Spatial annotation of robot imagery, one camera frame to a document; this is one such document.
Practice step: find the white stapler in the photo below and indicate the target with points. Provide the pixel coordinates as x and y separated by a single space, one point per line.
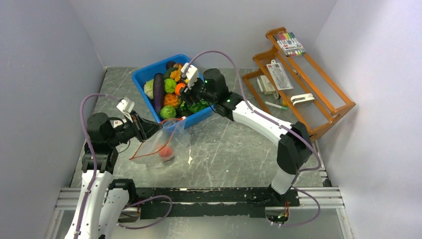
302 99

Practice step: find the green toy ball vegetable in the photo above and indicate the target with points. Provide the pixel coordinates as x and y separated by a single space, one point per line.
170 85

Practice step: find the red toy peach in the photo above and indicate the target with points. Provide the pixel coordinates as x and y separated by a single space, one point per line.
166 153

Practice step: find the coloured marker pen pack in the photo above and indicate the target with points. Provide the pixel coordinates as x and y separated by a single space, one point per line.
289 44

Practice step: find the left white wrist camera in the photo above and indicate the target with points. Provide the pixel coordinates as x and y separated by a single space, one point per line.
126 106

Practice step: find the orange textured toy fruit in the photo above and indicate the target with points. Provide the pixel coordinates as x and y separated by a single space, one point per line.
172 100

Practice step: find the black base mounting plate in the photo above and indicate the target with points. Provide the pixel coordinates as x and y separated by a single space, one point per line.
254 209

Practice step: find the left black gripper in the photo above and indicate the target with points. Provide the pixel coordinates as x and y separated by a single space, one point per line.
143 128

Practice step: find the green toy lettuce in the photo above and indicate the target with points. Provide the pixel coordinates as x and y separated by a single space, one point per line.
188 110

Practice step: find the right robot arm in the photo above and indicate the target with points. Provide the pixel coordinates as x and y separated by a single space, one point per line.
292 139

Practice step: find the wooden rack shelf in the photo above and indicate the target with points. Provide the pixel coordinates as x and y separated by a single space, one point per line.
306 76

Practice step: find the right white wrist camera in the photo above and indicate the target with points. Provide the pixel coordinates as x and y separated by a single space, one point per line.
190 74

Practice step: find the purple toy eggplant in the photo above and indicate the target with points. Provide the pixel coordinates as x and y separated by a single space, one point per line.
158 92

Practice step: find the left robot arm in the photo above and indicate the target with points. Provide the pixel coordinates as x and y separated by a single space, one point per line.
102 197

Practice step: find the white box on shelf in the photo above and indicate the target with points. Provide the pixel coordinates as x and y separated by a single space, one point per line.
266 87

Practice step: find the orange toy pumpkin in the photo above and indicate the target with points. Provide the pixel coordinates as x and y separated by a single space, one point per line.
179 87

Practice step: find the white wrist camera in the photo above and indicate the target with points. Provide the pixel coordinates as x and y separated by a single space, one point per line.
190 74
126 106

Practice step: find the clear zip top bag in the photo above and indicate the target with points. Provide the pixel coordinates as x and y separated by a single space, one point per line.
173 134

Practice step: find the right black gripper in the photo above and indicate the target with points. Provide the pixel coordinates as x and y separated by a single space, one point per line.
188 94

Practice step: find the packaged item on shelf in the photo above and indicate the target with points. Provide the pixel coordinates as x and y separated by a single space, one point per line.
279 76

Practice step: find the blue plastic bin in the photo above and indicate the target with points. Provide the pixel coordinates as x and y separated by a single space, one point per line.
145 74

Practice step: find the green capped marker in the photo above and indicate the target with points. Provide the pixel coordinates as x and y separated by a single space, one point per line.
276 105

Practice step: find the green toy cabbage front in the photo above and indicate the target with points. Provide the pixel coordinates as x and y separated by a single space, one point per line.
168 112

